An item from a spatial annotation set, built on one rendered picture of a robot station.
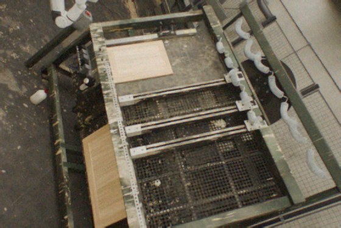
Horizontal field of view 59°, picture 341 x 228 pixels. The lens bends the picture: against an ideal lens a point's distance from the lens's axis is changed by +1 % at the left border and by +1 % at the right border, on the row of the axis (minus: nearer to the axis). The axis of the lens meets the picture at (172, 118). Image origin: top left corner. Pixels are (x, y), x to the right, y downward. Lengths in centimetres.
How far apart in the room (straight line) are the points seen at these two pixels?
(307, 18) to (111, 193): 681
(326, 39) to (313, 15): 79
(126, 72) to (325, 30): 597
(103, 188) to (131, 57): 127
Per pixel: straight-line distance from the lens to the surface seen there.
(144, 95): 269
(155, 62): 299
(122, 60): 300
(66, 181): 291
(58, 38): 332
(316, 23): 827
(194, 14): 347
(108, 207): 277
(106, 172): 284
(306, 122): 298
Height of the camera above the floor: 222
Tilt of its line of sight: 22 degrees down
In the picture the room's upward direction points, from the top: 60 degrees clockwise
